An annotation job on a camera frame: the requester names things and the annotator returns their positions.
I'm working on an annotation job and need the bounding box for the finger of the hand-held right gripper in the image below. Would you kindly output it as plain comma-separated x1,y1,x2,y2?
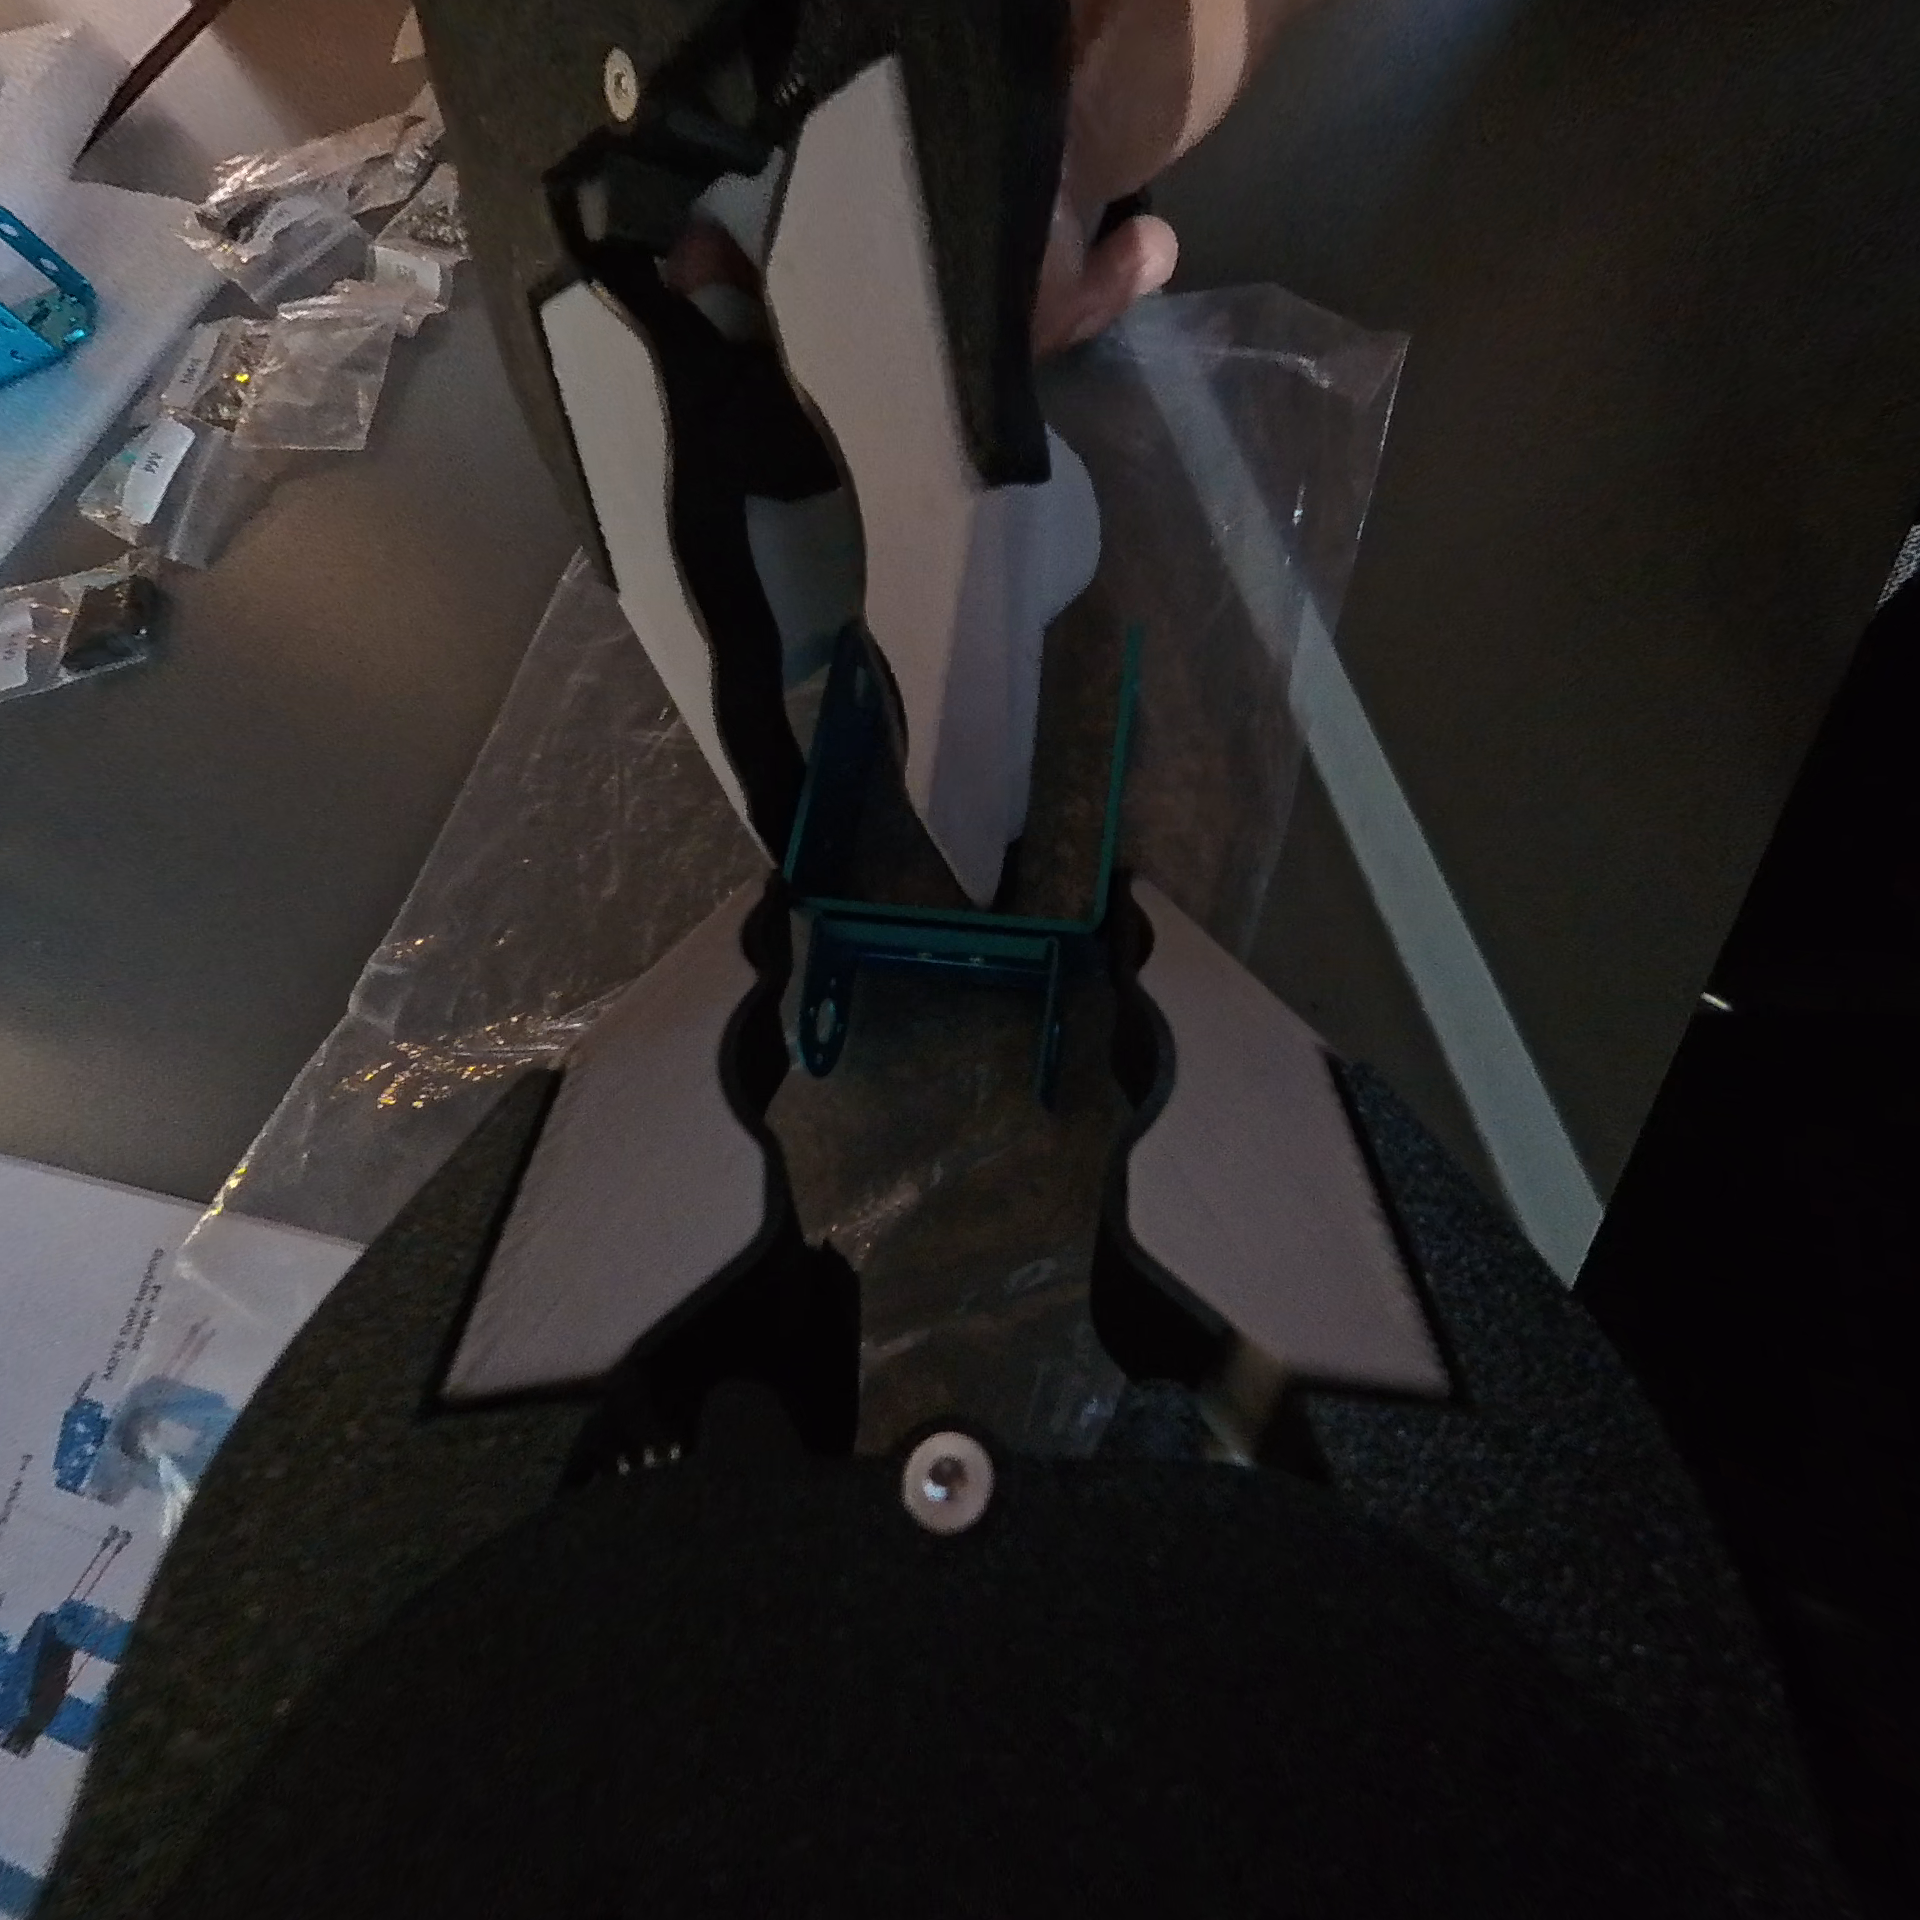
760,59,1056,911
537,278,817,875

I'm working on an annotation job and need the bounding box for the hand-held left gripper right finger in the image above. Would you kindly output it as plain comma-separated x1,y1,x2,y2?
1094,878,1453,1398

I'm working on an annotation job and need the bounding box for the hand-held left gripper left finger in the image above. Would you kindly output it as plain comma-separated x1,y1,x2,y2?
432,878,789,1408

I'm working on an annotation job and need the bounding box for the clear plastic bag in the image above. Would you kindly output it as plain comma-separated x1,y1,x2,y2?
216,286,1412,1465

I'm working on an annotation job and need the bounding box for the blue metal bracket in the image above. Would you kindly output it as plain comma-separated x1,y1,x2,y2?
777,622,1149,1115

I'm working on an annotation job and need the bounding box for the person's right hand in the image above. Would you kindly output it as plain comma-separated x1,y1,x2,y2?
1046,0,1221,359

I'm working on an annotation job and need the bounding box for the small labelled plastic bag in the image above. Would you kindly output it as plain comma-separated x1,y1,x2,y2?
81,411,288,569

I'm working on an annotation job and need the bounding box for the white assembly instruction booklet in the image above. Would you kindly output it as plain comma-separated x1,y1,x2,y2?
0,1154,368,1801

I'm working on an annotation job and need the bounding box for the small bag with black part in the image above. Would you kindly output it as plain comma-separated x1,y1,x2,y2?
0,552,169,703

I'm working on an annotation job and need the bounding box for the person's black clothing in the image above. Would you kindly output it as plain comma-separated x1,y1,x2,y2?
1575,569,1920,1920

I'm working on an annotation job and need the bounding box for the blue metal box part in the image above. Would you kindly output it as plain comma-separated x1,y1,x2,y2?
0,202,105,396

